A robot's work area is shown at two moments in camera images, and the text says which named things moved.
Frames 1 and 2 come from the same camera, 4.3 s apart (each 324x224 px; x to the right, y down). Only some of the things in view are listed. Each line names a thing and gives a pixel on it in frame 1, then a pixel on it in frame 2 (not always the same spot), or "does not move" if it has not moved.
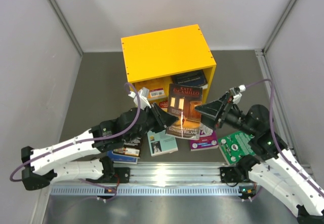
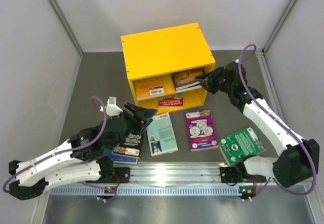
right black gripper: (210, 111) → (208, 80)
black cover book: (132, 147) does not move
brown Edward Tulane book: (182, 100) → (186, 79)
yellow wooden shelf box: (152, 59) does not move
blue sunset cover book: (121, 158) does not move
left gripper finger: (164, 118) → (140, 114)
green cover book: (235, 146) does not move
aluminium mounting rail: (162, 179) does not move
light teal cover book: (161, 143) does not move
